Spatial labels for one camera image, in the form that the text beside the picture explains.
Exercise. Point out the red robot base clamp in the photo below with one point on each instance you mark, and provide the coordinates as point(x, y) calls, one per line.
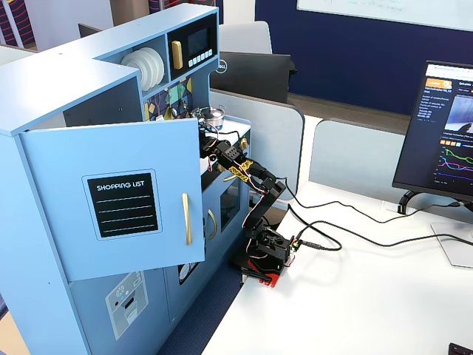
point(271, 280)

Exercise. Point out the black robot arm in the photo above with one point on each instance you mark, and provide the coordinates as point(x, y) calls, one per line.
point(266, 201)

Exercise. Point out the steel pot lid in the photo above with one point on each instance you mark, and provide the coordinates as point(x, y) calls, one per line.
point(207, 111)

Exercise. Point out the steel toy pot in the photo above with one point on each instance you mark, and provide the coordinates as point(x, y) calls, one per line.
point(212, 122)

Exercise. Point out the gold stove knob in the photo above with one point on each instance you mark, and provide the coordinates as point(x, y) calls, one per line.
point(221, 167)
point(243, 143)

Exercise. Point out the steel ladle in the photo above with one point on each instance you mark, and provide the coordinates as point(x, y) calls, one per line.
point(172, 112)

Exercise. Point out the steel slotted spatula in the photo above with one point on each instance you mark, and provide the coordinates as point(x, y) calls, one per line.
point(159, 117)

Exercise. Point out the grey desk divider panel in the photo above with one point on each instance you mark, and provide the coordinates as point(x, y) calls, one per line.
point(351, 155)
point(273, 148)

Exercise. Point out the blue oven door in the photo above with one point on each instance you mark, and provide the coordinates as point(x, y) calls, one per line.
point(230, 207)

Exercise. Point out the black Dell monitor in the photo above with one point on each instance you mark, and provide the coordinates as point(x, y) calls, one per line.
point(255, 77)

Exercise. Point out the white toy plate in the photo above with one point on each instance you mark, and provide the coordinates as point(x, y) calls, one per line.
point(161, 68)
point(153, 72)
point(135, 68)

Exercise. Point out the black toy microwave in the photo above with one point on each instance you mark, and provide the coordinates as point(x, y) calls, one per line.
point(197, 42)

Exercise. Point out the light grey chair back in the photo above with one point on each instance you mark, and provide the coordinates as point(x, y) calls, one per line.
point(244, 37)

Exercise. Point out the blue shopping list door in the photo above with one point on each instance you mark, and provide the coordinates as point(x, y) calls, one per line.
point(55, 203)

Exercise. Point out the blue toy kitchen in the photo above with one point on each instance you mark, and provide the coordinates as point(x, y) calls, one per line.
point(55, 74)

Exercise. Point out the blue ice dispenser door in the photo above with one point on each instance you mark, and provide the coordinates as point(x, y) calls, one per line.
point(148, 314)

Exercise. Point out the white whiteboard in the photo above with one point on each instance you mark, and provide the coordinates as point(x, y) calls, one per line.
point(369, 9)

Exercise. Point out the lit computer monitor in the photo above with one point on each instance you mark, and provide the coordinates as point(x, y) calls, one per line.
point(436, 129)

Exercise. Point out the black keyboard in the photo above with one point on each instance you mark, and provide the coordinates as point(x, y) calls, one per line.
point(462, 350)

